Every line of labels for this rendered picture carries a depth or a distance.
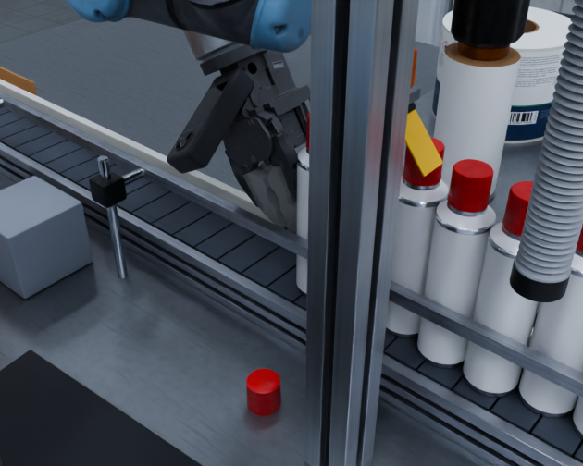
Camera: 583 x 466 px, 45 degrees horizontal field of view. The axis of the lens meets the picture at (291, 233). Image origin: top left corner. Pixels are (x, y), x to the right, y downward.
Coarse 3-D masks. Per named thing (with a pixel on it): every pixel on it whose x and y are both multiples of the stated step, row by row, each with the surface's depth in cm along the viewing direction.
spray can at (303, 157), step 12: (300, 156) 68; (300, 168) 68; (300, 180) 69; (300, 192) 70; (300, 204) 71; (300, 216) 71; (300, 228) 72; (300, 264) 75; (300, 276) 76; (300, 288) 76
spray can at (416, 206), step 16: (416, 176) 62; (432, 176) 62; (400, 192) 63; (416, 192) 62; (432, 192) 62; (448, 192) 63; (400, 208) 63; (416, 208) 62; (432, 208) 62; (400, 224) 64; (416, 224) 63; (432, 224) 63; (400, 240) 65; (416, 240) 64; (400, 256) 66; (416, 256) 65; (400, 272) 67; (416, 272) 66; (416, 288) 67; (400, 320) 70; (416, 320) 70; (400, 336) 71; (416, 336) 71
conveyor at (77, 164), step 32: (0, 128) 110; (32, 128) 110; (64, 160) 101; (96, 160) 101; (128, 192) 94; (160, 192) 94; (160, 224) 88; (192, 224) 88; (224, 224) 88; (224, 256) 82; (256, 256) 82; (288, 256) 82; (288, 288) 78; (384, 352) 70; (416, 352) 70; (448, 384) 66; (512, 416) 63; (544, 416) 63; (576, 448) 60
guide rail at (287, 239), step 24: (0, 96) 99; (48, 120) 93; (96, 144) 88; (144, 168) 83; (192, 192) 78; (240, 216) 75; (288, 240) 71; (408, 288) 65; (432, 312) 62; (480, 336) 60; (504, 336) 60; (528, 360) 58; (552, 360) 57; (576, 384) 56
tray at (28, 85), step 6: (0, 72) 133; (6, 72) 131; (12, 72) 130; (0, 78) 134; (6, 78) 132; (12, 78) 131; (18, 78) 130; (24, 78) 128; (12, 84) 132; (18, 84) 131; (24, 84) 129; (30, 84) 128; (24, 90) 130; (30, 90) 129
